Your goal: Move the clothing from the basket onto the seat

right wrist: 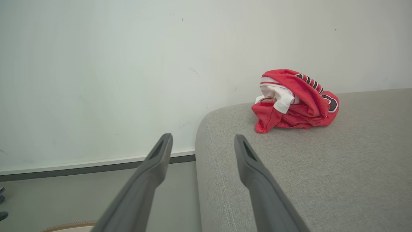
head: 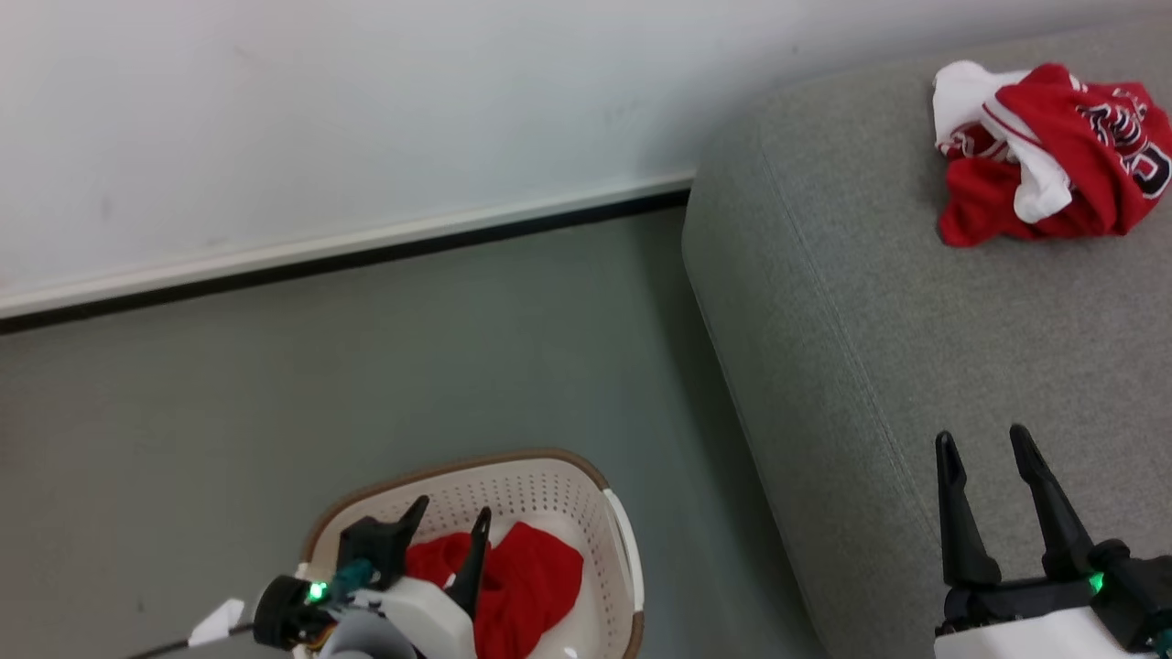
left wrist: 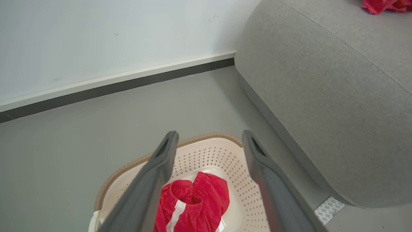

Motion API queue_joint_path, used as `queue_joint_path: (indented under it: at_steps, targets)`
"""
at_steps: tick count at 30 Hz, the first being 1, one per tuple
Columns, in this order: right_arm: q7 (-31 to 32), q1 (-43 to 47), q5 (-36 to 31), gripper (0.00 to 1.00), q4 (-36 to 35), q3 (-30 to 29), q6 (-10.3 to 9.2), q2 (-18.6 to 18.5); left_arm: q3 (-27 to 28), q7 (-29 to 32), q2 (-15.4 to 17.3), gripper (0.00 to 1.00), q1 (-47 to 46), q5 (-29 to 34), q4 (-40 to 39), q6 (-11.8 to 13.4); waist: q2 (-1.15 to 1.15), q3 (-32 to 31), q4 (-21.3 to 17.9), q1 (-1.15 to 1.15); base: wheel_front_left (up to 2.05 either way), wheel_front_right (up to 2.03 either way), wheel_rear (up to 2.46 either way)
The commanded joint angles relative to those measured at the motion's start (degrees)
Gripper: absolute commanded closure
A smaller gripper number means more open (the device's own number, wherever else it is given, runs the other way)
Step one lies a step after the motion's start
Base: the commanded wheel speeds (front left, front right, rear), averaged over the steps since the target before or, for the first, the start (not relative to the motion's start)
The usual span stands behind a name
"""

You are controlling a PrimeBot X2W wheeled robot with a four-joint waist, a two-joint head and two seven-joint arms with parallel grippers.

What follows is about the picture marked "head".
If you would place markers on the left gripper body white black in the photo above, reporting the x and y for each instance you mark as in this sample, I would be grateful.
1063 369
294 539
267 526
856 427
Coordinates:
426 618

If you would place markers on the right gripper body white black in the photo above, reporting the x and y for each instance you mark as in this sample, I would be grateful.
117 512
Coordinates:
1053 622

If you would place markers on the plain red garment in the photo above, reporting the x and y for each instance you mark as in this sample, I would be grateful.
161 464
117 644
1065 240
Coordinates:
526 586

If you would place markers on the white and black baseboard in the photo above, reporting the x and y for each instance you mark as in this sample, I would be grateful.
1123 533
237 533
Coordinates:
366 247

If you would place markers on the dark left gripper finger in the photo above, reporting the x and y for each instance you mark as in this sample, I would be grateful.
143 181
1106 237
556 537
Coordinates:
469 567
380 545

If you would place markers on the white perforated laundry basket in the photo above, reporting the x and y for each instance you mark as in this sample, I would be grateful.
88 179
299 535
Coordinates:
549 494

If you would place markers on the grey fabric sofa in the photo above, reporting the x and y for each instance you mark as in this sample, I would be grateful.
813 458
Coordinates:
961 320

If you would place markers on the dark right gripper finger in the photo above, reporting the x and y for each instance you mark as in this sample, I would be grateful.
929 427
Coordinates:
1053 513
961 522

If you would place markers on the red and white jersey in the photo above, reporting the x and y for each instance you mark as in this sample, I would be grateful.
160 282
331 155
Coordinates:
1053 156

